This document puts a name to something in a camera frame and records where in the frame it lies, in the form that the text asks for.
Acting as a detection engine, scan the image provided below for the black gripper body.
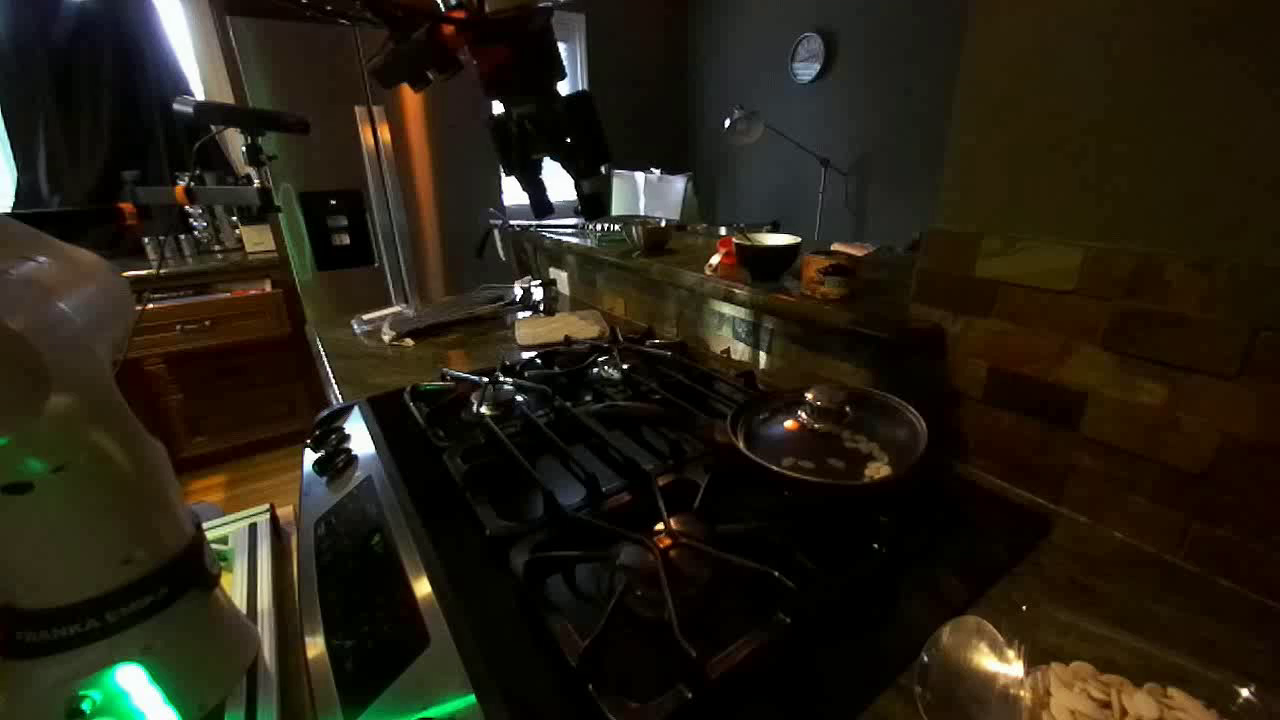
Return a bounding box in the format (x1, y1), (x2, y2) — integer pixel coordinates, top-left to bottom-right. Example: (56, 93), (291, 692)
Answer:
(469, 8), (611, 222)

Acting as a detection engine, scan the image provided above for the glass pan lid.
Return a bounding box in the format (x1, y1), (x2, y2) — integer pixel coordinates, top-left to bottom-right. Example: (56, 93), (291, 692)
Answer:
(732, 380), (931, 488)

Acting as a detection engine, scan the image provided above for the black gas stove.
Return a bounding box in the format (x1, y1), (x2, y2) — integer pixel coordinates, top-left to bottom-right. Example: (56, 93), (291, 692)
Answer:
(301, 342), (1048, 720)

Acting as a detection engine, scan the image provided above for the stainless steel refrigerator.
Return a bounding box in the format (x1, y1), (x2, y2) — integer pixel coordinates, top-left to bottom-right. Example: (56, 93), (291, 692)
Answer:
(223, 18), (512, 322)

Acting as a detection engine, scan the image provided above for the metal desk lamp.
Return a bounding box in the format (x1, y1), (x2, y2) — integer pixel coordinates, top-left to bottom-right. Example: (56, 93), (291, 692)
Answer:
(720, 107), (863, 234)

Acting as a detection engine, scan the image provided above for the wooden drawer cabinet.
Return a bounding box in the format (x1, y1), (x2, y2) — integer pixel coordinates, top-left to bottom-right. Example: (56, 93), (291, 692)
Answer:
(120, 259), (321, 467)

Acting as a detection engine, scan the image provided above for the clear glass bowl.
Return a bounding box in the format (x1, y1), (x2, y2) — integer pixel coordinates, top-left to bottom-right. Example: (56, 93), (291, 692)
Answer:
(913, 618), (1030, 720)

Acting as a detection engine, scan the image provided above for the round wall clock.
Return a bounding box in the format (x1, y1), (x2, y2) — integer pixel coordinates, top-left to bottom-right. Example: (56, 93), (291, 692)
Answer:
(789, 34), (827, 86)

